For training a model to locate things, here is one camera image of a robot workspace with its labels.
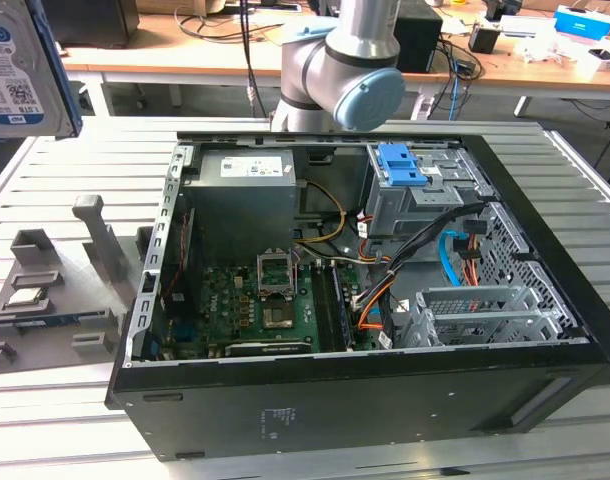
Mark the black wire bundle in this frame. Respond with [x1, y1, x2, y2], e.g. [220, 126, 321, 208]
[377, 199, 486, 351]

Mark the hard disk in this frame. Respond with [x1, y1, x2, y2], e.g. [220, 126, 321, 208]
[0, 0, 82, 140]

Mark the black box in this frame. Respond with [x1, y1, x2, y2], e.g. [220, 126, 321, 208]
[393, 3, 445, 75]

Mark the orange power wire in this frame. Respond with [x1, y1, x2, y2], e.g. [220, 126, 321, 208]
[355, 234, 484, 332]

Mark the silver CPU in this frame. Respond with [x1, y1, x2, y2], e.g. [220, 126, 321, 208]
[7, 286, 49, 307]

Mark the wooden desk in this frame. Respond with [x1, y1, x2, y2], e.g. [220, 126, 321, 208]
[59, 0, 610, 119]

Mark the perforated metal disk bay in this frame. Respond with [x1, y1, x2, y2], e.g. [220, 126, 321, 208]
[397, 284, 566, 349]

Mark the black PC case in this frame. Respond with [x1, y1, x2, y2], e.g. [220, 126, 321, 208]
[103, 129, 610, 464]

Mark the grey parts rack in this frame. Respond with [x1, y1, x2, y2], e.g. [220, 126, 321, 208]
[0, 193, 157, 375]

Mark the black computer tower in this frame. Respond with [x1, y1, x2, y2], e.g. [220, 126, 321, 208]
[38, 0, 141, 50]

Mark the CPU socket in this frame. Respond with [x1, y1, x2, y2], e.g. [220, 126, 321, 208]
[261, 294, 297, 332]

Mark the green motherboard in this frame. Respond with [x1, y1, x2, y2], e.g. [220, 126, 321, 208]
[152, 257, 384, 360]

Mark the black graphics card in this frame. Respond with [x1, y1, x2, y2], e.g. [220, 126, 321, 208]
[223, 340, 315, 358]

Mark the grey metal drive cage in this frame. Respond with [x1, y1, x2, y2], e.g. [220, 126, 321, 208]
[363, 143, 489, 244]

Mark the grey power supply unit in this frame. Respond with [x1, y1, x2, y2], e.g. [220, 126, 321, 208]
[185, 149, 300, 254]

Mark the empty blue disk carrier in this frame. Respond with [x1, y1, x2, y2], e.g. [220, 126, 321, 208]
[377, 142, 430, 188]

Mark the blue and white box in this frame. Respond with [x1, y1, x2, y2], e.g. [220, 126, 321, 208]
[553, 4, 610, 40]

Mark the metal socket cover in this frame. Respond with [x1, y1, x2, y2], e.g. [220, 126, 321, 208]
[255, 248, 298, 299]

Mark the blue SATA wire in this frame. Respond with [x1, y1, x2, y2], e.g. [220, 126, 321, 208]
[440, 228, 465, 287]

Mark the RAM stick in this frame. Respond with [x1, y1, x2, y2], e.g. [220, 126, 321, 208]
[329, 263, 359, 351]

